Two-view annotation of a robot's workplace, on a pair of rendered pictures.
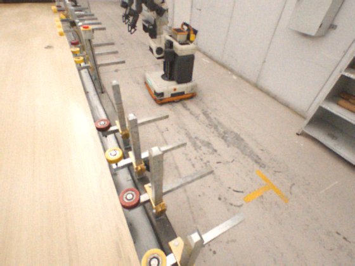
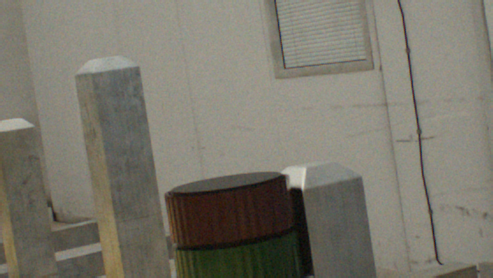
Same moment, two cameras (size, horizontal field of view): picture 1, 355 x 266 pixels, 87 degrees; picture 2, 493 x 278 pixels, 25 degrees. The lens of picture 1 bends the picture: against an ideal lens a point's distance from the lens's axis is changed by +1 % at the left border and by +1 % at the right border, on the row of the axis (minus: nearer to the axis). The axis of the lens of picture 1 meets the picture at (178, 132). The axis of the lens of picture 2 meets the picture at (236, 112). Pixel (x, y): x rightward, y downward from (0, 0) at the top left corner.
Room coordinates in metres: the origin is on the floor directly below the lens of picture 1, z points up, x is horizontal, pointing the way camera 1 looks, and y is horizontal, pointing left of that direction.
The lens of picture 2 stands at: (1.54, 1.11, 1.17)
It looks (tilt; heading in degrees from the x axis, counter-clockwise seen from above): 3 degrees down; 4
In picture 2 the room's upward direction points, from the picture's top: 8 degrees counter-clockwise
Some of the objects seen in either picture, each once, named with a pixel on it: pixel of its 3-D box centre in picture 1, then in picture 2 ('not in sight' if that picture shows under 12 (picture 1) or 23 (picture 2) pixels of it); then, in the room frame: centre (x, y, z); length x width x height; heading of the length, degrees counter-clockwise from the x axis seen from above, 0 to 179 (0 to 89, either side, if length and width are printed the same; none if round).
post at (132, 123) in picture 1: (136, 153); not in sight; (0.59, 0.20, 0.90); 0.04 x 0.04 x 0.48; 31
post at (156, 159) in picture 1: (156, 189); not in sight; (0.38, 0.07, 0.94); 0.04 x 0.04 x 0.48; 31
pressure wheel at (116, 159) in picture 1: (115, 159); not in sight; (0.57, 0.30, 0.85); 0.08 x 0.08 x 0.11
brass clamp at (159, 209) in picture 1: (155, 198); not in sight; (0.40, 0.08, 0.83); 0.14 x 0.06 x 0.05; 31
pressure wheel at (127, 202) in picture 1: (130, 202); not in sight; (0.36, 0.17, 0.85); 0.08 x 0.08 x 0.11
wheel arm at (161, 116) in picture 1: (137, 123); not in sight; (0.89, 0.27, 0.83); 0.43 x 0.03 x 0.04; 121
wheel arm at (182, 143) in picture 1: (152, 154); not in sight; (0.68, 0.14, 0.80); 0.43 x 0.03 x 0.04; 121
